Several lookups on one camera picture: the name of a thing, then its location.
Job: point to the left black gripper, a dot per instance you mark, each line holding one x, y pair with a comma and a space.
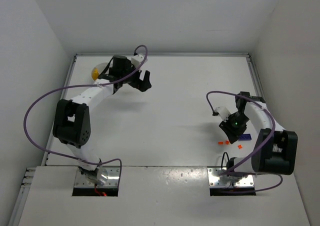
136, 81

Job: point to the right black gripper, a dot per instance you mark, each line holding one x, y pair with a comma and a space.
230, 131

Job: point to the blue lego brick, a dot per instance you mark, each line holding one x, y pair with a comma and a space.
245, 137

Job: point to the white divided round container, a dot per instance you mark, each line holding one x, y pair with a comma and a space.
98, 70

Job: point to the yellow lego brick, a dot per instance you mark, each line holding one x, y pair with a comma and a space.
95, 74

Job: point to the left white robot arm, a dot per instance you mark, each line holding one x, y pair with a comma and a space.
72, 123

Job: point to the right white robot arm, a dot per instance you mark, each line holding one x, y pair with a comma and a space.
275, 149

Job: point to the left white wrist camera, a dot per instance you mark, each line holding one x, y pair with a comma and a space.
138, 60

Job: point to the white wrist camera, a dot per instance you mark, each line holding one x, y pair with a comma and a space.
138, 60
222, 112

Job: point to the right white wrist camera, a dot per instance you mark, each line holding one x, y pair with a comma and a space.
222, 112

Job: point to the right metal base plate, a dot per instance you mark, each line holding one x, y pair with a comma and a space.
218, 180

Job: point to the metal base plate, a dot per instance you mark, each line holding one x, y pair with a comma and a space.
102, 177
218, 180

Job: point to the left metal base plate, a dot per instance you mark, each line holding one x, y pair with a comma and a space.
102, 177

